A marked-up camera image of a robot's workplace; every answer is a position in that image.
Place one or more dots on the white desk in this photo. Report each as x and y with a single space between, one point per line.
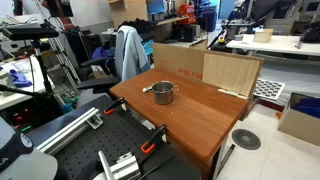
20 63

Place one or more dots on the short aluminium extrusion rail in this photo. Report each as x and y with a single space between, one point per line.
128 166

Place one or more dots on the black camera tripod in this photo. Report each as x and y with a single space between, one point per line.
41 66

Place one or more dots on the long aluminium extrusion rail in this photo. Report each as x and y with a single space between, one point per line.
63 133

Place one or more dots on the light plywood panel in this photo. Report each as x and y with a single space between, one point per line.
226 73

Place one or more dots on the black office chair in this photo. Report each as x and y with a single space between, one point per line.
96 81

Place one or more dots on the silver metal stand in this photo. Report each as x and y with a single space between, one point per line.
61 56

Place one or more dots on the black electronics box with lights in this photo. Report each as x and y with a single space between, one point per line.
18 118

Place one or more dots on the red plastic object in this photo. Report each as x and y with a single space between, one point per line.
186 13

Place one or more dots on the black perforated breadboard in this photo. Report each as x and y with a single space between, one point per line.
110 136

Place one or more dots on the checker calibration board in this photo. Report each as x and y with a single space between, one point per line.
268 88

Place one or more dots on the stainless steel pot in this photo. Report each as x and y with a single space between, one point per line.
163 96

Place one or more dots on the black stereo camera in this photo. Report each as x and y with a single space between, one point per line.
30 33

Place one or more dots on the white work table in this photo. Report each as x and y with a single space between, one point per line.
276 43

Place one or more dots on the blue cloth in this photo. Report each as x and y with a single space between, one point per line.
18 79

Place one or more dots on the black orange bar clamp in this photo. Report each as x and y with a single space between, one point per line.
151 141
113 106

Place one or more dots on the round metal floor drain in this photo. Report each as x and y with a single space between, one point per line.
246 139

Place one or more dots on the blue plastic bags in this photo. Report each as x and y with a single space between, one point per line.
308 105

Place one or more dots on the open cardboard box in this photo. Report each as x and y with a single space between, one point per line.
296 128

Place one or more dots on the large cardboard box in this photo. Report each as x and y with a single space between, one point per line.
128 11

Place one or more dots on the blue grey jacket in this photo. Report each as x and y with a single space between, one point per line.
130 53

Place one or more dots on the brown cardboard panel red print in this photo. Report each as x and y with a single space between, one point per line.
176 60

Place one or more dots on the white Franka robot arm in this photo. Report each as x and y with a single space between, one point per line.
13 146

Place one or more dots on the computer monitor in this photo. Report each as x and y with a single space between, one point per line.
156 6

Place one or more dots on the small wooden box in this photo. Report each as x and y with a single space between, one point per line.
263 35

